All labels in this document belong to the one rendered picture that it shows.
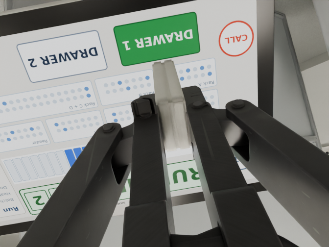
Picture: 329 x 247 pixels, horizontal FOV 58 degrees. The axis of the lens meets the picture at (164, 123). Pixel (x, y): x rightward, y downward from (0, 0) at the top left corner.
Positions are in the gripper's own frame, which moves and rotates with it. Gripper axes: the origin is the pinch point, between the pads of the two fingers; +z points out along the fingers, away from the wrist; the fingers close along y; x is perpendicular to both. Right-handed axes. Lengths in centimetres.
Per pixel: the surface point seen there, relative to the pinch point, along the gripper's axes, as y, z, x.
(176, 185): -1.0, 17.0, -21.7
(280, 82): 81, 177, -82
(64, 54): -10.7, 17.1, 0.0
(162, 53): 0.3, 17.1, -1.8
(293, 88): 94, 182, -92
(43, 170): -18.7, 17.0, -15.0
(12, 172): -22.9, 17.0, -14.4
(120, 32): -3.9, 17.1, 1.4
